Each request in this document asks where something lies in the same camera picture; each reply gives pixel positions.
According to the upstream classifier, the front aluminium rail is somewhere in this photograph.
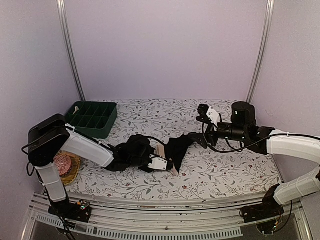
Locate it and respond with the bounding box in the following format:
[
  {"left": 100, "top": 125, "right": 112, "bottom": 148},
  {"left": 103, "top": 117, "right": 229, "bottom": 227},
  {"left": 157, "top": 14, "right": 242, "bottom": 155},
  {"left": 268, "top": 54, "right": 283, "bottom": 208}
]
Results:
[{"left": 24, "top": 193, "right": 313, "bottom": 240}]

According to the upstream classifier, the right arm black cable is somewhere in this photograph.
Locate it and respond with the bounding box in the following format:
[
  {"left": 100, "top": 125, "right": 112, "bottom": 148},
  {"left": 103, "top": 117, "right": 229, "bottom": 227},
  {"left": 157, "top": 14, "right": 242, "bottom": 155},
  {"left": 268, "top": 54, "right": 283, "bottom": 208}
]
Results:
[{"left": 201, "top": 113, "right": 320, "bottom": 153}]

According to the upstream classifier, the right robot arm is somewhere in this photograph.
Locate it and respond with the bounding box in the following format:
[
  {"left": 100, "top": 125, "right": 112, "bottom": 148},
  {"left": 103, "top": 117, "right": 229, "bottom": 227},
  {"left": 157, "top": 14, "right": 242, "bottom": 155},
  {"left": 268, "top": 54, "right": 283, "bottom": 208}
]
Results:
[{"left": 187, "top": 101, "right": 320, "bottom": 218}]

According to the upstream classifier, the woven bamboo mat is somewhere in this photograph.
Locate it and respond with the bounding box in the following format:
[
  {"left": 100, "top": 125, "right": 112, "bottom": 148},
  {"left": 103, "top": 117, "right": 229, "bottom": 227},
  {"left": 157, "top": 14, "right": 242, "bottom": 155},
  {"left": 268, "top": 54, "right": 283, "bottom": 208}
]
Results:
[{"left": 57, "top": 151, "right": 81, "bottom": 186}]

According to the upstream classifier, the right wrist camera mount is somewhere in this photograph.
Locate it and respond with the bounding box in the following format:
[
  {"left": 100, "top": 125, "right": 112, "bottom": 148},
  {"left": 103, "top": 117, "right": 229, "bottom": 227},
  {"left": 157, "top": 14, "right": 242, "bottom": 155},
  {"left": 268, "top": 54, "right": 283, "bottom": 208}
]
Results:
[{"left": 196, "top": 104, "right": 220, "bottom": 125}]

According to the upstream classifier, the floral patterned table mat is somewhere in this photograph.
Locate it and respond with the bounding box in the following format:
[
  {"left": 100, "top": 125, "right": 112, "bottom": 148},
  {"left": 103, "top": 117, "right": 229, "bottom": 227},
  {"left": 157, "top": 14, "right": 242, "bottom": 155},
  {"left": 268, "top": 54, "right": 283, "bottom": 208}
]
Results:
[{"left": 66, "top": 99, "right": 282, "bottom": 201}]

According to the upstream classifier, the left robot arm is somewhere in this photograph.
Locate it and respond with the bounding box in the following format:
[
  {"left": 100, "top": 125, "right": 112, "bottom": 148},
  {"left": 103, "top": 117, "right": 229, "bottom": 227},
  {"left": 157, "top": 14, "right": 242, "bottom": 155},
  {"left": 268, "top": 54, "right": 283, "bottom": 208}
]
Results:
[{"left": 25, "top": 113, "right": 158, "bottom": 217}]

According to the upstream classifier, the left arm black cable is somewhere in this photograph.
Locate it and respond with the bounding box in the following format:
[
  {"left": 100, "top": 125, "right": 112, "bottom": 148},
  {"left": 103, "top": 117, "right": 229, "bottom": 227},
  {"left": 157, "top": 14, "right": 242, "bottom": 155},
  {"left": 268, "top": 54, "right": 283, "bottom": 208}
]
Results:
[{"left": 147, "top": 136, "right": 168, "bottom": 148}]

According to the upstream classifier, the dark green divided tray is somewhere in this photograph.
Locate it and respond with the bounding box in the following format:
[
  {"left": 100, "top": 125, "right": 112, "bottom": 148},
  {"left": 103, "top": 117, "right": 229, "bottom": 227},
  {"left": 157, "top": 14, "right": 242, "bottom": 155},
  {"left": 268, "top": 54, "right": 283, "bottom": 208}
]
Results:
[{"left": 65, "top": 101, "right": 118, "bottom": 139}]

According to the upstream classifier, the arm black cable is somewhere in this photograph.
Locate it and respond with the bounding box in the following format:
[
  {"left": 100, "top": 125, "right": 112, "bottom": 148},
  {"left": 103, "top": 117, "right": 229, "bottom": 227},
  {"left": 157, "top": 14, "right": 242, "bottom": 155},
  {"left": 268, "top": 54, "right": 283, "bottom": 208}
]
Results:
[
  {"left": 147, "top": 136, "right": 168, "bottom": 148},
  {"left": 201, "top": 113, "right": 320, "bottom": 153}
]

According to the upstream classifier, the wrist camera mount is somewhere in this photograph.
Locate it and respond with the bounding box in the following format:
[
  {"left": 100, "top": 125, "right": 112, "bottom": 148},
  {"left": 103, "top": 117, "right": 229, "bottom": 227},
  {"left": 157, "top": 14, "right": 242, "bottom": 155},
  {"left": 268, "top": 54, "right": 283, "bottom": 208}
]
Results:
[
  {"left": 196, "top": 104, "right": 220, "bottom": 125},
  {"left": 148, "top": 156, "right": 168, "bottom": 171}
]

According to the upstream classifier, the aluminium frame post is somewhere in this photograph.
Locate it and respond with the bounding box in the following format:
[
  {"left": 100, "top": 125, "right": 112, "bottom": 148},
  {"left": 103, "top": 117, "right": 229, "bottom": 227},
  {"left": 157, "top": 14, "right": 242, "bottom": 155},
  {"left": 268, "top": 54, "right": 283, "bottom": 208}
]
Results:
[
  {"left": 246, "top": 0, "right": 275, "bottom": 104},
  {"left": 56, "top": 0, "right": 86, "bottom": 101}
]

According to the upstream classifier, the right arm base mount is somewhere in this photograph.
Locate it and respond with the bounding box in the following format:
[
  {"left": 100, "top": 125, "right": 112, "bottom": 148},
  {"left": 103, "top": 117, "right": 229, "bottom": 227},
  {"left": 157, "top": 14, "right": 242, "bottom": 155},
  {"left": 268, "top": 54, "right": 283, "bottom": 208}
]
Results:
[{"left": 239, "top": 203, "right": 284, "bottom": 223}]

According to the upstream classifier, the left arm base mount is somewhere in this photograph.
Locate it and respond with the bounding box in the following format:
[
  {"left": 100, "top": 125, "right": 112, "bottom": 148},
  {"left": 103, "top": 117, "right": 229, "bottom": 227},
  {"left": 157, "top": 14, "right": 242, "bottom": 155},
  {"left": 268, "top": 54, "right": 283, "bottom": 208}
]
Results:
[{"left": 48, "top": 199, "right": 92, "bottom": 223}]

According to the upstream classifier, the left aluminium frame post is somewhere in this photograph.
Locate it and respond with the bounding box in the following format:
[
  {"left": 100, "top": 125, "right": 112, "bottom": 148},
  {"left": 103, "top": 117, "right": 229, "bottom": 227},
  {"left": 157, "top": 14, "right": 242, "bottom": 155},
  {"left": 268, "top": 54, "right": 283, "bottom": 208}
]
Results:
[{"left": 56, "top": 0, "right": 86, "bottom": 101}]

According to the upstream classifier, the right aluminium frame post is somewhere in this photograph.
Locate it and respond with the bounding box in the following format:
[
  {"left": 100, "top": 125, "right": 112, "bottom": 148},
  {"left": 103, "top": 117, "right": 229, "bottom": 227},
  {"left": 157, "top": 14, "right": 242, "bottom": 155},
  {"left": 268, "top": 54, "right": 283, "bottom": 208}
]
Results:
[{"left": 246, "top": 0, "right": 275, "bottom": 104}]

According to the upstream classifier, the navy blue underwear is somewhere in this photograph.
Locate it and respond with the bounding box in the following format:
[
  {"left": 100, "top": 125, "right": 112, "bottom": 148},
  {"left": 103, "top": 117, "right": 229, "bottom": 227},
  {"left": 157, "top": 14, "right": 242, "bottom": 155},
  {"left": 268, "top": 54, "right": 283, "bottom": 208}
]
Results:
[{"left": 72, "top": 106, "right": 80, "bottom": 115}]

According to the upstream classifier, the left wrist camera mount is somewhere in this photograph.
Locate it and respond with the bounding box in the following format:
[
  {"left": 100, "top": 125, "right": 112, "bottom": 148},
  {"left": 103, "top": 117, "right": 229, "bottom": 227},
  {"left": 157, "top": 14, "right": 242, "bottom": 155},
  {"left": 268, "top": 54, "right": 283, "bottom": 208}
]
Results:
[{"left": 148, "top": 156, "right": 168, "bottom": 171}]

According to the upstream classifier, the red patterned bowl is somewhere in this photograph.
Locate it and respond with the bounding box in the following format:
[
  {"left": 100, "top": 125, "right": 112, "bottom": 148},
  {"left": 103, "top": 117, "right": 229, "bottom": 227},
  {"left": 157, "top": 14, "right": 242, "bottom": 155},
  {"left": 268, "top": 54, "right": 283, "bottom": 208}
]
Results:
[{"left": 53, "top": 154, "right": 72, "bottom": 176}]

